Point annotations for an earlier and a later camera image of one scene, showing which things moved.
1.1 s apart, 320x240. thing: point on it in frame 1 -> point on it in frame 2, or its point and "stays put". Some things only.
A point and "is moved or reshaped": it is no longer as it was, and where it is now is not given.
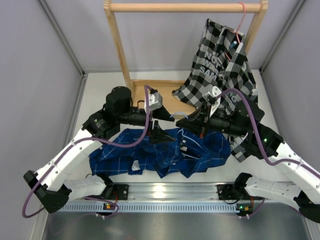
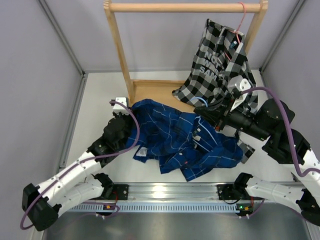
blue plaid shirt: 194,149 is moved or reshaped
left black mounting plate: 122,190 stays put
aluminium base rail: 164,191 stays put
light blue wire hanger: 181,113 -> 202,125
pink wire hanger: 236,31 stays put
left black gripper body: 132,116 -> 129,124
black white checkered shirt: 222,64 stays put
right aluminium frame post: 279,41 stays put
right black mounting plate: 226,191 stays put
